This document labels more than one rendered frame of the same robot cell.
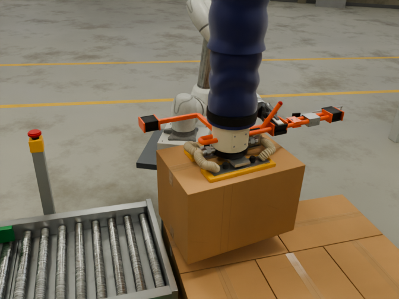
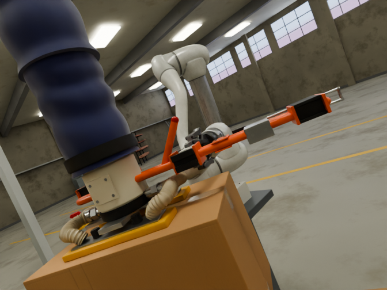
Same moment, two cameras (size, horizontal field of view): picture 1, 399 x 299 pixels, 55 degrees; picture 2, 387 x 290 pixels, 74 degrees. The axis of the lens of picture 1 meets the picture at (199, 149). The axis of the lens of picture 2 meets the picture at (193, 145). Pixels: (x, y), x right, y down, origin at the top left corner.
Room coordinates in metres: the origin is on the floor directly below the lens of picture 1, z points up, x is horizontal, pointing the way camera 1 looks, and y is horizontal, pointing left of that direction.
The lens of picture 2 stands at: (1.13, -0.87, 1.29)
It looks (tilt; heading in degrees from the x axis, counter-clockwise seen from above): 5 degrees down; 40
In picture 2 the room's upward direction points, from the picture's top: 23 degrees counter-clockwise
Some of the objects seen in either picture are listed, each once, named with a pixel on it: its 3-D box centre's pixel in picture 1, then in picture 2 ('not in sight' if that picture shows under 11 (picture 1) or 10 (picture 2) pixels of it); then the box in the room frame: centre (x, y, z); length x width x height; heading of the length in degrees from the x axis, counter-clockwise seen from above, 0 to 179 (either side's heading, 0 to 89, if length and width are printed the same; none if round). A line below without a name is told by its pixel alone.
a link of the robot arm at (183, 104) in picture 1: (184, 111); (200, 170); (2.24, 0.11, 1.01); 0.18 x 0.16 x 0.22; 144
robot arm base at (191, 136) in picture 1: (180, 130); not in sight; (2.23, 0.13, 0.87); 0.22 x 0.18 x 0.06; 86
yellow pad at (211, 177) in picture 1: (238, 164); (117, 229); (1.48, -0.18, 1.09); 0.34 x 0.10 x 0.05; 116
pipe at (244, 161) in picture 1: (229, 147); (126, 204); (1.57, -0.14, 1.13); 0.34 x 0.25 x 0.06; 116
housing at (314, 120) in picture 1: (310, 119); (258, 130); (1.77, -0.55, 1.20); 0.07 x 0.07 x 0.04; 26
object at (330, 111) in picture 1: (332, 114); (307, 109); (1.83, -0.68, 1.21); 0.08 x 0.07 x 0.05; 116
